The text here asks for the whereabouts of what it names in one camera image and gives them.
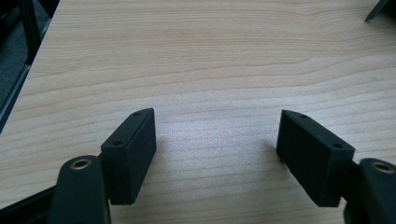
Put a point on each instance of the dark pointed object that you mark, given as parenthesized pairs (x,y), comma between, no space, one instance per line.
(376,11)

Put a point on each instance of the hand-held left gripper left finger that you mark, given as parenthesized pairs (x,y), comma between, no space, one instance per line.
(130,155)

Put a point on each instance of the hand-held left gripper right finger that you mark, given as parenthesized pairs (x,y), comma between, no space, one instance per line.
(311,155)

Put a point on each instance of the black metal stand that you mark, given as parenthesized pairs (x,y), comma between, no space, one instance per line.
(31,31)

